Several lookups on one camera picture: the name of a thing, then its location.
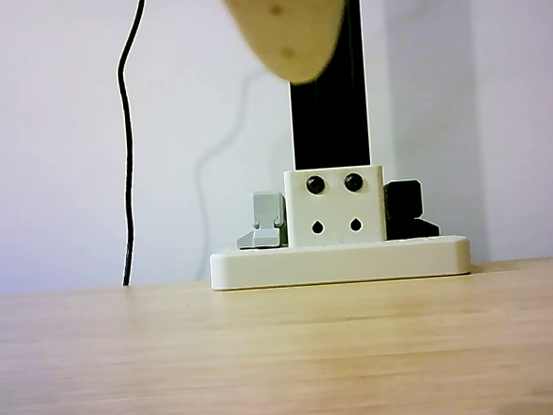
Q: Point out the black aluminium stand post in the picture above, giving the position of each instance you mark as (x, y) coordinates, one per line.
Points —
(330, 123)

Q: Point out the white perforated base plate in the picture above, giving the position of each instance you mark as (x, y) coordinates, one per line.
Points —
(339, 262)

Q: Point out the black corner bracket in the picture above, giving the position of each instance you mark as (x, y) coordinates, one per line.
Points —
(404, 198)

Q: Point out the white post mounting block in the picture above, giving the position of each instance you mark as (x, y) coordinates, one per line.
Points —
(336, 208)

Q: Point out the grey corner bracket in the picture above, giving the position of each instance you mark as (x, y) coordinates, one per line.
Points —
(266, 208)

